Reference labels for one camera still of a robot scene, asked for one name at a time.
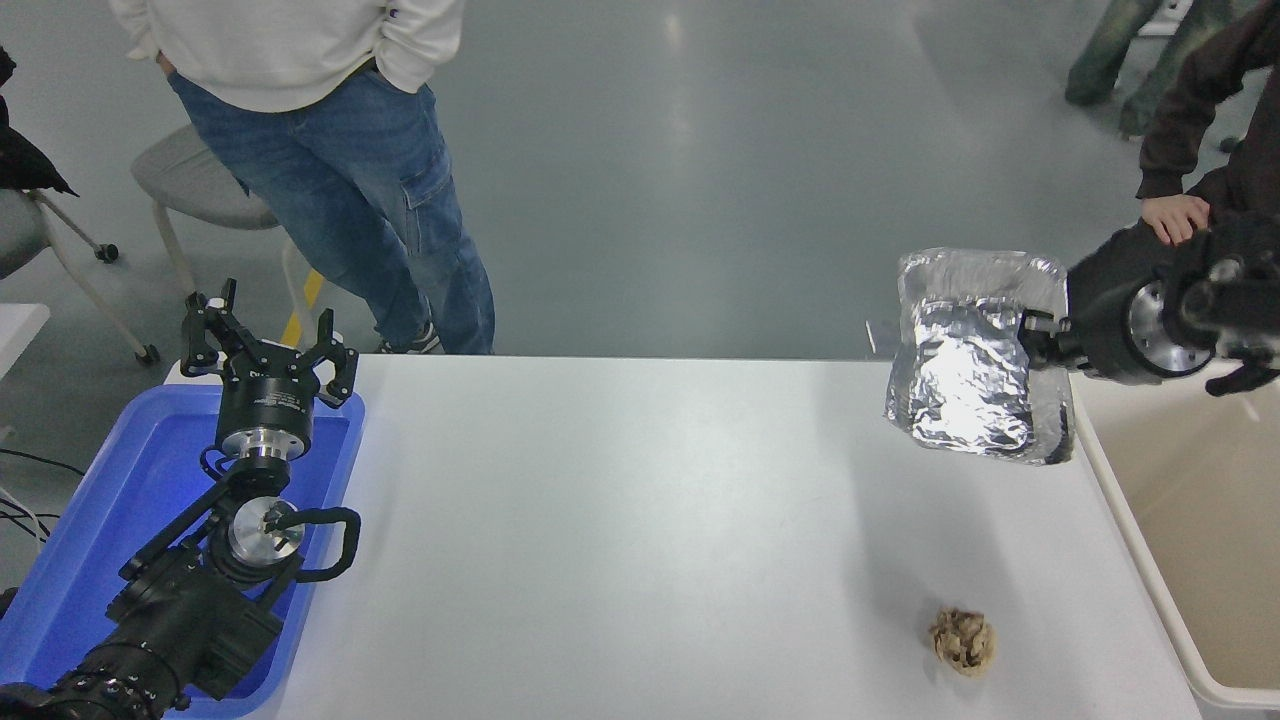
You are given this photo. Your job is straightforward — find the blue plastic tray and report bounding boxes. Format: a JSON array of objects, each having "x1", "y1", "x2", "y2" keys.
[{"x1": 0, "y1": 383, "x2": 366, "y2": 719}]

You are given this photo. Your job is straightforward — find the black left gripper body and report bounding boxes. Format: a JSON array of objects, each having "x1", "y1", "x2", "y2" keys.
[{"x1": 216, "y1": 342, "x2": 321, "y2": 437}]

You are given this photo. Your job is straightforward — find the crumpled tan paper ball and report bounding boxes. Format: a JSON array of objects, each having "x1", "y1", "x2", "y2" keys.
[{"x1": 929, "y1": 607, "x2": 997, "y2": 678}]

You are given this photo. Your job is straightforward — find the foil plate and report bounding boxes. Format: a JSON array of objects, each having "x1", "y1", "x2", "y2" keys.
[{"x1": 865, "y1": 248, "x2": 1077, "y2": 468}]

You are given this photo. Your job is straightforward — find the small white table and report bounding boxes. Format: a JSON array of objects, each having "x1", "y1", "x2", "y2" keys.
[{"x1": 0, "y1": 303, "x2": 51, "y2": 381}]

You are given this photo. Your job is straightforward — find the seated person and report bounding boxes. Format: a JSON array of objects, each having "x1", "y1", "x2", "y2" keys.
[{"x1": 1075, "y1": 0, "x2": 1280, "y2": 301}]

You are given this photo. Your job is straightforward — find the walking person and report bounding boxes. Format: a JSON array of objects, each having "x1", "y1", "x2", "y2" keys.
[{"x1": 1063, "y1": 0, "x2": 1247, "y2": 139}]

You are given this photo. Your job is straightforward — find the grey stool with white legs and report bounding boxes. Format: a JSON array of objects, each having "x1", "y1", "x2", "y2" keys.
[{"x1": 130, "y1": 122, "x2": 313, "y2": 347}]

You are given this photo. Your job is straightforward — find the person's hand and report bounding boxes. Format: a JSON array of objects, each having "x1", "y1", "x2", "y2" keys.
[{"x1": 1142, "y1": 194, "x2": 1212, "y2": 247}]

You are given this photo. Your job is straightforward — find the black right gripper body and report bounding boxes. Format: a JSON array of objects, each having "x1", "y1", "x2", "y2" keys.
[{"x1": 1065, "y1": 245, "x2": 1153, "y2": 386}]

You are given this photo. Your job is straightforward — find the black garment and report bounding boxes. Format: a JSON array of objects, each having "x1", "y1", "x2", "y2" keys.
[{"x1": 0, "y1": 45, "x2": 79, "y2": 197}]

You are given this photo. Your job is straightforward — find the grey wheeled chair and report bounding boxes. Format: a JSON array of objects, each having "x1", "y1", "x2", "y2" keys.
[{"x1": 0, "y1": 185, "x2": 161, "y2": 366}]

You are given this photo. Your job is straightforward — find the standing person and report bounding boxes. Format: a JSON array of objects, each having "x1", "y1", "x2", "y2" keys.
[{"x1": 108, "y1": 0, "x2": 496, "y2": 356}]

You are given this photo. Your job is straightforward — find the large pale bin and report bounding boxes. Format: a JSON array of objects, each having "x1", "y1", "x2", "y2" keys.
[{"x1": 1070, "y1": 360, "x2": 1280, "y2": 713}]

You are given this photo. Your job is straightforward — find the black floor cable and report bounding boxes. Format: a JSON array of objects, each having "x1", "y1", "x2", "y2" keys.
[{"x1": 0, "y1": 448, "x2": 87, "y2": 547}]

